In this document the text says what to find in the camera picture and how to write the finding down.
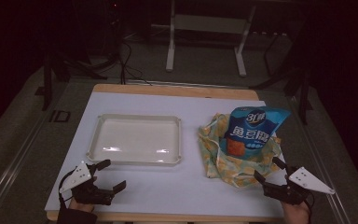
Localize black stand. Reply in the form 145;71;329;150
34;50;108;112
250;31;314;126

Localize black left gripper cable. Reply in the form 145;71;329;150
57;173;76;210

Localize white plastic tray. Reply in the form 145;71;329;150
86;113;183;167

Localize black floor cables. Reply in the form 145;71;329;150
88;40;154;87

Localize person's left hand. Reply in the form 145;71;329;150
68;198;96;214

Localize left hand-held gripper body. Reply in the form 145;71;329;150
59;161;115;206

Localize white metal stand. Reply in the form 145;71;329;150
165;0;257;77

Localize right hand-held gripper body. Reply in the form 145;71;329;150
262;166;337;206

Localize blue snack bag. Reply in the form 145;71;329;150
219;105;292;161

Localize wooden table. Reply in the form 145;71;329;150
44;83;288;224

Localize person's right hand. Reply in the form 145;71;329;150
281;200;311;224

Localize white table sheet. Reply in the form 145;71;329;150
44;91;288;218

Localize yellow floral cloth drawstring bag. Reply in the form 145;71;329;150
198;112;283;189

